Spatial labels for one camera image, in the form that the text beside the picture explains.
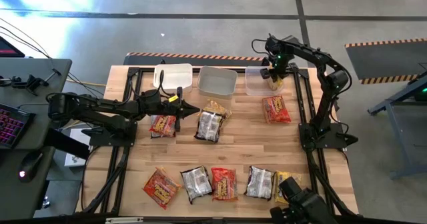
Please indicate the black desk clamp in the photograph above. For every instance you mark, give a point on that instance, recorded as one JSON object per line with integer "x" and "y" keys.
{"x": 31, "y": 83}

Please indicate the dark grey desk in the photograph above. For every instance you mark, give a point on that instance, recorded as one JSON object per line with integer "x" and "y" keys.
{"x": 50, "y": 67}

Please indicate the grey plastic bin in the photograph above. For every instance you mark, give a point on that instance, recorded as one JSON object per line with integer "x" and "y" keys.
{"x": 217, "y": 82}

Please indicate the black monitor with red screen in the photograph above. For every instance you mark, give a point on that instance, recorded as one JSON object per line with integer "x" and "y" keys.
{"x": 10, "y": 49}

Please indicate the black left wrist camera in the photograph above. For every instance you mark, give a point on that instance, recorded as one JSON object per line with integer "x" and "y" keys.
{"x": 151, "y": 99}

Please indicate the red Saucy Noods pack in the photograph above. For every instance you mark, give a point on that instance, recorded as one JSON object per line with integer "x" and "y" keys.
{"x": 163, "y": 125}
{"x": 224, "y": 184}
{"x": 161, "y": 188}
{"x": 276, "y": 110}

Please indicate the white plastic bin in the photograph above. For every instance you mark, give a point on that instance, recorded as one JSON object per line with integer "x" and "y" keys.
{"x": 180, "y": 77}

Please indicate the black hazard-striped floor mat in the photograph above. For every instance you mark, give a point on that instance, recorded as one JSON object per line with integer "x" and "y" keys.
{"x": 383, "y": 60}
{"x": 150, "y": 61}

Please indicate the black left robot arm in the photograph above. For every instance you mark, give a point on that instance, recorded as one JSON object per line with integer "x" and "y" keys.
{"x": 100, "y": 109}

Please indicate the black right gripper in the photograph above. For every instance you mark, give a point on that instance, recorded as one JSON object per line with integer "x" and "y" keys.
{"x": 278, "y": 67}

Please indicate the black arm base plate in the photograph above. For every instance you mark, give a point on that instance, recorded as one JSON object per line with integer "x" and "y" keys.
{"x": 100, "y": 139}
{"x": 333, "y": 140}

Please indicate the clear plastic bin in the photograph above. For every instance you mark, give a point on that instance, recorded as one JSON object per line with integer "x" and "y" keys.
{"x": 255, "y": 82}

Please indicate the black computer mouse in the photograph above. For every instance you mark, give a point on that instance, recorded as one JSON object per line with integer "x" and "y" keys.
{"x": 31, "y": 164}

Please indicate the black aluminium table frame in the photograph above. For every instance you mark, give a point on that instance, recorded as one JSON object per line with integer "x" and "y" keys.
{"x": 315, "y": 164}

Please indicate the silver snack packet bottom-right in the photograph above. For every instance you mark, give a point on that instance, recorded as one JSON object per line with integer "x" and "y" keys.
{"x": 259, "y": 183}

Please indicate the yellow Maruchan ramen pack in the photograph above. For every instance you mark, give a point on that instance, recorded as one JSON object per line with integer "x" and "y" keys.
{"x": 217, "y": 108}
{"x": 280, "y": 184}
{"x": 276, "y": 84}

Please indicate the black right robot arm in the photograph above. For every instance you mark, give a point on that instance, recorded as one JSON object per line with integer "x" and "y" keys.
{"x": 310, "y": 55}

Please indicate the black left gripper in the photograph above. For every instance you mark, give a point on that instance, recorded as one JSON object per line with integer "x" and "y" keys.
{"x": 168, "y": 106}

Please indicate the white box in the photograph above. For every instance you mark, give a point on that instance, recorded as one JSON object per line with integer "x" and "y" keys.
{"x": 75, "y": 159}

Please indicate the backlit black keyboard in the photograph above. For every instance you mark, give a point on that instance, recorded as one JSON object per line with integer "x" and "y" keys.
{"x": 13, "y": 127}

